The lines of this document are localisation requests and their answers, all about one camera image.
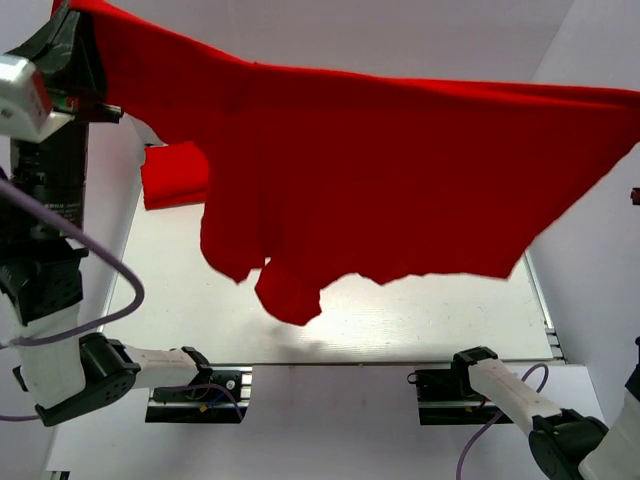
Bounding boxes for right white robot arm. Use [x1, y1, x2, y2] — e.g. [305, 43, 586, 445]
[451, 347, 639, 480]

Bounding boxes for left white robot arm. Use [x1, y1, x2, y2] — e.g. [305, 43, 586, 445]
[1, 2, 213, 427]

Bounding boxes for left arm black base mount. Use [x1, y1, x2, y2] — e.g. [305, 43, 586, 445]
[145, 366, 253, 425]

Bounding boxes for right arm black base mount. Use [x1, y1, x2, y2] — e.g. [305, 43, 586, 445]
[407, 368, 500, 426]

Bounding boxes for folded red t-shirt stack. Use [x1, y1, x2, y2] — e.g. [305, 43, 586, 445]
[140, 142, 208, 210]

